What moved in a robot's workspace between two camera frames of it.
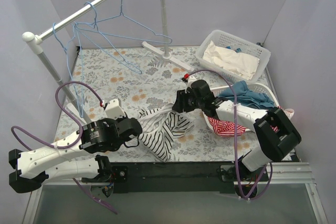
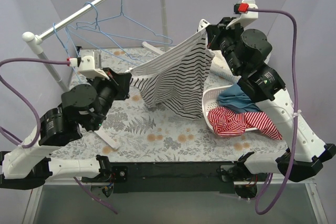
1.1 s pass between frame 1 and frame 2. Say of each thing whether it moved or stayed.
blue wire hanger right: stayed
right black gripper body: moved
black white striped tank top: moved
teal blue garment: stayed
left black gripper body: moved
